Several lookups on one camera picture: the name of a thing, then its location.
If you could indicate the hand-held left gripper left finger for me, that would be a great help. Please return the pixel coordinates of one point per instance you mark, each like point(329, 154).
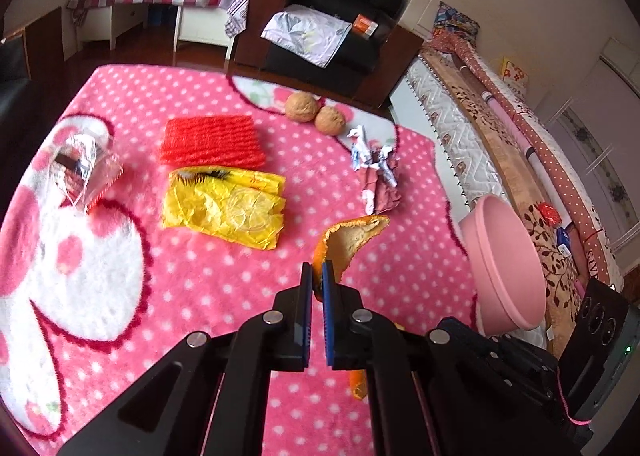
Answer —
point(305, 316)

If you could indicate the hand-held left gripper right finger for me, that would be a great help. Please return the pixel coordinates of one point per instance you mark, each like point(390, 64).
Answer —
point(330, 316)

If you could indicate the large orange peel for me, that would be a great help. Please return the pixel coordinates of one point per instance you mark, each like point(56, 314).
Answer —
point(350, 241)

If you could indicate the pink plastic bucket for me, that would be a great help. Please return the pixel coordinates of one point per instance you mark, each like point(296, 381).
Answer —
point(500, 256)

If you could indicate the small orange peel piece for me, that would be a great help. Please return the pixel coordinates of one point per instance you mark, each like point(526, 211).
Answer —
point(358, 383)

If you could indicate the blue packet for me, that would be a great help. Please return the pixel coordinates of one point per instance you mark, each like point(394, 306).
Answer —
point(565, 241)

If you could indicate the pink polka dot blanket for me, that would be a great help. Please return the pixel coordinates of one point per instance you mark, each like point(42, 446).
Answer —
point(200, 276)

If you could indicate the red packet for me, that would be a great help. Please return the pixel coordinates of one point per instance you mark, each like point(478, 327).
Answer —
point(547, 213)

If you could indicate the crumpled red white wrapper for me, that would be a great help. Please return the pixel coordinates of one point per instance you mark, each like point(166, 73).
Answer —
point(380, 191)

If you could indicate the yellow lemon print wrapper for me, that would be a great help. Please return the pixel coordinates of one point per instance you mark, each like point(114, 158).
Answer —
point(220, 206)

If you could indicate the red floral quilt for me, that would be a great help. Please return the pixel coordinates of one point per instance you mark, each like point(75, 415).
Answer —
point(550, 146)

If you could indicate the walnut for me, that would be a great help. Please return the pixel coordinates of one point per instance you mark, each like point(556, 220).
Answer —
point(330, 120)
point(301, 107)

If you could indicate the red mesh sponge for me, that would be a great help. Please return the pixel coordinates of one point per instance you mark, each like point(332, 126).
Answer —
point(210, 141)

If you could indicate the brown floral bed cover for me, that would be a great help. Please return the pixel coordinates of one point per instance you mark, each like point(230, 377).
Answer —
point(500, 146)

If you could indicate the bed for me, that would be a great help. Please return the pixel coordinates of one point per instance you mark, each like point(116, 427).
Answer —
point(450, 136)

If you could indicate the clear plastic packet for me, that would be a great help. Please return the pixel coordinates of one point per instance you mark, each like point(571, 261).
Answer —
point(85, 166)

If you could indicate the yellow floral pillow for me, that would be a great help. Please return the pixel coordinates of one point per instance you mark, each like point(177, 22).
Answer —
point(515, 72)

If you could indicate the floral white cloth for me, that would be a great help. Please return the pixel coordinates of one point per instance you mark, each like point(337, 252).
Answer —
point(305, 34)

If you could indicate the orange box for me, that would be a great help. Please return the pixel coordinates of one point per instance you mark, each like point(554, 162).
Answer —
point(364, 26)

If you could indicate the white table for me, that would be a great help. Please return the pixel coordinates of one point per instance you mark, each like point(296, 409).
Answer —
point(200, 26)

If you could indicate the colourful cartoon pillow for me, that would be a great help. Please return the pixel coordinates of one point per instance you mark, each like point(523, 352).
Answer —
point(455, 21)

